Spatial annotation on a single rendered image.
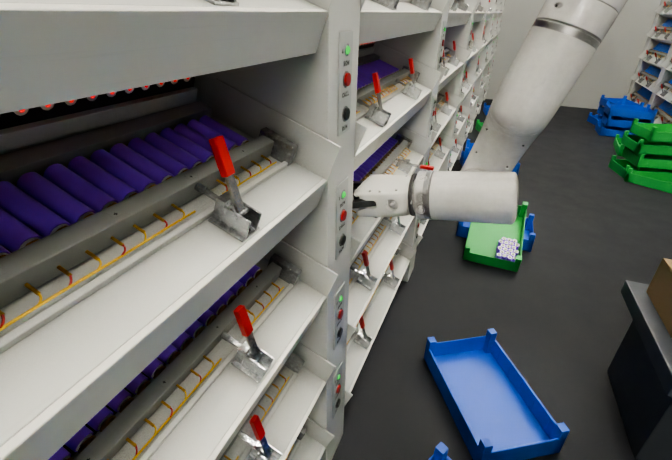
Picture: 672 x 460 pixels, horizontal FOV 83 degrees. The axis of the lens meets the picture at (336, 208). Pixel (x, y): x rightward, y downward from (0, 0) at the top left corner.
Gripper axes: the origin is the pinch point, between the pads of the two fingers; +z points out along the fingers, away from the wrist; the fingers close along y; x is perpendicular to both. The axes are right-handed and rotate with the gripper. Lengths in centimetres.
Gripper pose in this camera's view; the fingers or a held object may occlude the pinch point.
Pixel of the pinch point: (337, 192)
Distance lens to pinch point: 73.5
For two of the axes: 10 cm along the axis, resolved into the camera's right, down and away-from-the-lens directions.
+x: -1.4, -9.1, -3.9
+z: -9.0, -0.5, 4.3
